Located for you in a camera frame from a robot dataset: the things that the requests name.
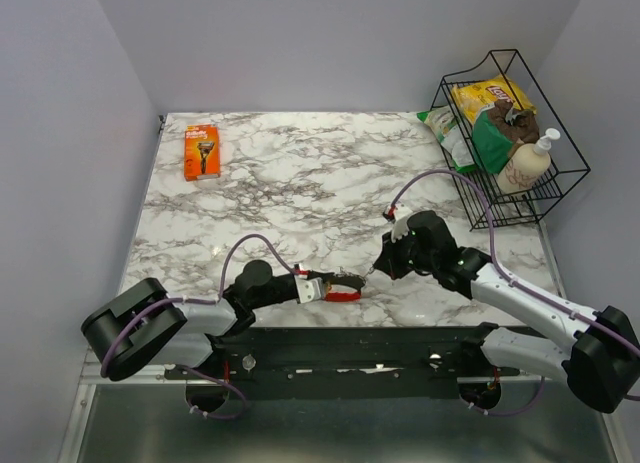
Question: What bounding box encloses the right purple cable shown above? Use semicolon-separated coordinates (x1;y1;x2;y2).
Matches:
390;169;640;402

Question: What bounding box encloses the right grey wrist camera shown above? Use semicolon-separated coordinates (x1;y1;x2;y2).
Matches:
382;203;413;243

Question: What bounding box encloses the red white keyring carabiner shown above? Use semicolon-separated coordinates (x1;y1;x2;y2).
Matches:
324;285;364;303

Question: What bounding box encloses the cream lotion pump bottle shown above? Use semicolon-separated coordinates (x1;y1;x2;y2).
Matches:
497;128;561;194

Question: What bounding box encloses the green white snack bag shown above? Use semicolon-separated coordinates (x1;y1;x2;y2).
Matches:
417;106;476;173

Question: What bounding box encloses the brown crumpled cloth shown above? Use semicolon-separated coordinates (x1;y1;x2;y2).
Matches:
487;100;540;143

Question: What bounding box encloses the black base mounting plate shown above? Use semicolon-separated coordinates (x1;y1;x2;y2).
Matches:
164;325;546;402

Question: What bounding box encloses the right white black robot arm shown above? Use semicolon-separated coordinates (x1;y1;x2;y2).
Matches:
373;209;639;414

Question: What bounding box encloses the black wire basket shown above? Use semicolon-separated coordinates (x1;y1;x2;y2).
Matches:
431;49;590;227

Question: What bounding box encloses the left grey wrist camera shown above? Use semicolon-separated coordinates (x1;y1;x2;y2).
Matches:
294;276;326;304

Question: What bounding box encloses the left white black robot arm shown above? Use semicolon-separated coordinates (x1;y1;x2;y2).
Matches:
81;260;366;381

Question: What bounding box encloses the aluminium rail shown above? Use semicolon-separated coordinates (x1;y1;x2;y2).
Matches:
79;347;174;385

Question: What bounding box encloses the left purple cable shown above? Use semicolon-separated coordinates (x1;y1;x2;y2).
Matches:
99;233;306;379

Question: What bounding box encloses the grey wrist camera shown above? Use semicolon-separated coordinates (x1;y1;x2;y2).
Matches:
382;203;413;243
294;276;326;304

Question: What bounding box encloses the orange razor box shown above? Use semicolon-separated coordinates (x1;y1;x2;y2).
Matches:
184;124;221;181

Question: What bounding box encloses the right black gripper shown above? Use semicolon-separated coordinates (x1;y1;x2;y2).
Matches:
373;225;437;280

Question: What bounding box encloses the yellow chips bag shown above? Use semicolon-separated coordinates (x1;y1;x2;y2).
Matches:
451;76;537;130

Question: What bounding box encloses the purple cable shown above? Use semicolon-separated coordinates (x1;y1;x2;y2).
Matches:
99;233;306;379
390;169;640;402

